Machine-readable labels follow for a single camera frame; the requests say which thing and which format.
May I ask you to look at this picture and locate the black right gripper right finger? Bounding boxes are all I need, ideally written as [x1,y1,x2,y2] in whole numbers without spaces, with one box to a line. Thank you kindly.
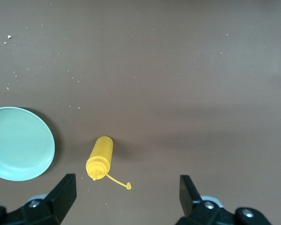
[179,174,272,225]

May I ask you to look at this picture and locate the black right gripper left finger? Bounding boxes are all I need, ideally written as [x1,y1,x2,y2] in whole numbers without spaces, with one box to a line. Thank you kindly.
[0,173,77,225]

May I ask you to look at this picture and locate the yellow mustard squeeze bottle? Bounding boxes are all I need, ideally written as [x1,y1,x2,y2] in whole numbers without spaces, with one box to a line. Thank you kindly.
[85,135,133,191]

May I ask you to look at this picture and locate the pale green plate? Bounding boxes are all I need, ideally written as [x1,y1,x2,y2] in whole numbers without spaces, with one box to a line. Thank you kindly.
[0,106,56,181]

